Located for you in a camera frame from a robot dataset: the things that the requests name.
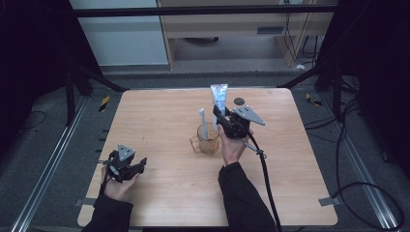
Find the amber transparent cup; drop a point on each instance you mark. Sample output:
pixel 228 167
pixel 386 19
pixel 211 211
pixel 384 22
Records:
pixel 206 146

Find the dark curtain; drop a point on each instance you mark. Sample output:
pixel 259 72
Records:
pixel 380 80
pixel 29 58

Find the small white round object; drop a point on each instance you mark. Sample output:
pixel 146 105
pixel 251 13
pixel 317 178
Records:
pixel 300 67

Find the aluminium floor rail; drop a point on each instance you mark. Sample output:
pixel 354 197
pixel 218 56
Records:
pixel 361 167
pixel 51 161

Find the light wooden desk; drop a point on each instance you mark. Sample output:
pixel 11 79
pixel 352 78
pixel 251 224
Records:
pixel 225 25

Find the white electric toothbrush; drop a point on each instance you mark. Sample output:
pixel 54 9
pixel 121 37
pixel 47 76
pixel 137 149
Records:
pixel 203 124

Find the person's left hand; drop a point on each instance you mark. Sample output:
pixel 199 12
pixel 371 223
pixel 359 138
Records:
pixel 118 190

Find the person's right hand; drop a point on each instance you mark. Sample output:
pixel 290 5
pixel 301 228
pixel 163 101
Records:
pixel 232 150

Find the black horizontal frame bar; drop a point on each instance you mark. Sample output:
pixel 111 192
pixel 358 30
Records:
pixel 193 11

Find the white cabinet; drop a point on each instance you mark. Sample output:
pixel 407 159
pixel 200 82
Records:
pixel 125 42

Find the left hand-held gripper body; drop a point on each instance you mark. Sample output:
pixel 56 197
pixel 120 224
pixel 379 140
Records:
pixel 121 166

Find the white toothpaste tube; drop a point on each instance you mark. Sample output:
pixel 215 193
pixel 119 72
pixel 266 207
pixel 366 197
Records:
pixel 219 93

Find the black frame strut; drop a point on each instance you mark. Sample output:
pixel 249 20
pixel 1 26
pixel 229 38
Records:
pixel 69 96
pixel 337 93

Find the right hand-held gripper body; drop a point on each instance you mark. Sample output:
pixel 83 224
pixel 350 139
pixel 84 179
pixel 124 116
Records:
pixel 238 127

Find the yellow black tape piece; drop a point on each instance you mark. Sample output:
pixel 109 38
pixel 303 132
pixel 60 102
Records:
pixel 104 103
pixel 313 100

